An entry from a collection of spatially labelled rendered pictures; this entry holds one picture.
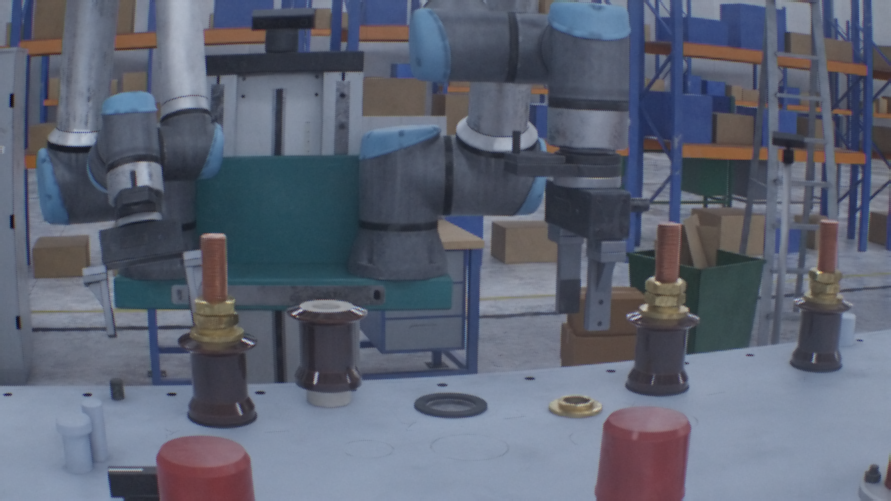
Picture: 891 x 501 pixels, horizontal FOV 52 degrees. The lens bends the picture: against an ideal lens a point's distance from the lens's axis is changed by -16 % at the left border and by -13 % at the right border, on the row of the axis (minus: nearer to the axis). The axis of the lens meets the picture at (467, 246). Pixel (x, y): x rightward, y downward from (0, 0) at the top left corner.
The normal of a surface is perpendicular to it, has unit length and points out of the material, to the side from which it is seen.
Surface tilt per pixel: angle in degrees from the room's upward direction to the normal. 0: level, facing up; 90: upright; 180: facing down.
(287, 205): 90
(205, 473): 60
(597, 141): 90
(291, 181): 90
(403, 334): 90
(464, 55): 107
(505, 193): 112
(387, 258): 70
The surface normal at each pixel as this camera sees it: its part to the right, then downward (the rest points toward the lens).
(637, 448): -0.33, 0.13
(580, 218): -0.95, 0.03
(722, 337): 0.57, 0.22
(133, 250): 0.25, -0.24
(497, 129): -0.04, 0.56
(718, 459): 0.02, -0.99
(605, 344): 0.14, 0.17
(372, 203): -0.55, 0.13
